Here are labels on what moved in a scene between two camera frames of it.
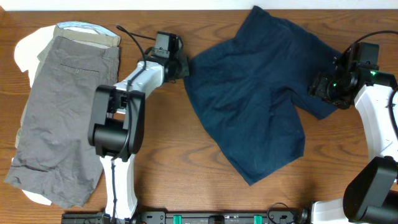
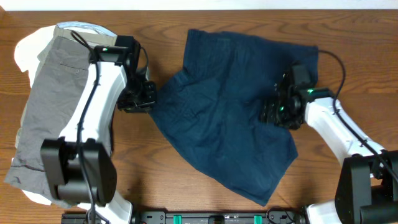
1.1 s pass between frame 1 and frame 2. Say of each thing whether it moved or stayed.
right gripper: moved
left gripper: moved
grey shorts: stayed
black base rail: stayed
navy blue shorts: moved
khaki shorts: stayed
